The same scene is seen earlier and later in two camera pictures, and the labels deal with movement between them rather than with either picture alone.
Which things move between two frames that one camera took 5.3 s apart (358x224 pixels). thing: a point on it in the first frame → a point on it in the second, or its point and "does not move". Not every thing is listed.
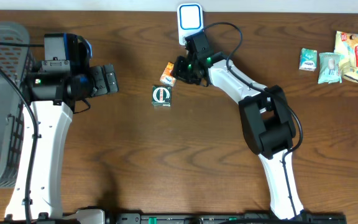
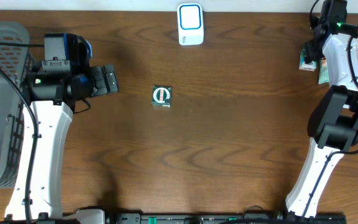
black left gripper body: [96, 83] does not move
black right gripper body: [183, 71] → [312, 46]
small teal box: [307, 60] does not move
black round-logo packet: [161, 96] does not move
